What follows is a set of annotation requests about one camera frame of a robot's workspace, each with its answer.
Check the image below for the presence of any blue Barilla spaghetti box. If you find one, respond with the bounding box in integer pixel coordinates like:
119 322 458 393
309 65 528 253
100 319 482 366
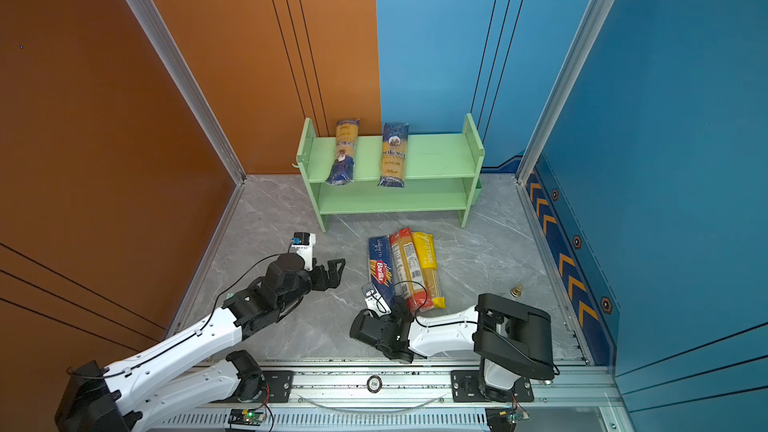
368 235 396 307

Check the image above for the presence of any Ankara spaghetti bag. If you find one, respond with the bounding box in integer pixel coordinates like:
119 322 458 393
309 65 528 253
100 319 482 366
326 119 360 186
378 123 409 188

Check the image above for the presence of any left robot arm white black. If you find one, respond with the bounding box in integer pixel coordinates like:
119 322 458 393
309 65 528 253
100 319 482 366
54 252 346 431

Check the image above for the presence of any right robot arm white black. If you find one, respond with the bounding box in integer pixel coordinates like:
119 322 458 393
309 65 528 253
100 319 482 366
350 293 559 404

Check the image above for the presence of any yellow pasta bag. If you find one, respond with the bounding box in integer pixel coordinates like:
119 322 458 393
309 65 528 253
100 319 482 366
412 232 446 309

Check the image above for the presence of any green metal two-tier shelf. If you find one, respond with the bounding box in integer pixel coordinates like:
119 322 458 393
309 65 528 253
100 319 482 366
295 115 485 231

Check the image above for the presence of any red-ended clear spaghetti bag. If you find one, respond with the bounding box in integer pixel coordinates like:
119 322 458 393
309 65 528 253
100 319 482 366
389 228 434 313

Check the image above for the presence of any small brass fitting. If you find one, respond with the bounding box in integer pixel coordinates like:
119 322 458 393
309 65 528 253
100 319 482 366
510 285 523 298

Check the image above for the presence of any right circuit board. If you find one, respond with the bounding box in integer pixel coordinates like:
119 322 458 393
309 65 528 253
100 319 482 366
485 408 530 432

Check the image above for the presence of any circuit board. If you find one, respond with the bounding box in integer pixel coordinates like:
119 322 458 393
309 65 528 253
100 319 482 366
485 408 530 432
227 408 269 430

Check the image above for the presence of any left circuit board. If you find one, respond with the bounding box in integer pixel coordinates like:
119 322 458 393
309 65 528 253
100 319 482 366
227 408 269 430

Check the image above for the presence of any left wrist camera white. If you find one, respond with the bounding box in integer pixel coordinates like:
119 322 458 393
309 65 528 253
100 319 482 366
288 232 316 271

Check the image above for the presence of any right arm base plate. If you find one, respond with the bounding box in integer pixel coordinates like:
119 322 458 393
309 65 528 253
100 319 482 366
450 370 535 403

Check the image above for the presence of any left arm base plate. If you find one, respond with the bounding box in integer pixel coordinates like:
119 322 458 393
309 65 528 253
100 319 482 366
217 370 294 405

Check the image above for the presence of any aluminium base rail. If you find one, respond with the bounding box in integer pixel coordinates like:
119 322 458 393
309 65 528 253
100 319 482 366
147 361 633 431

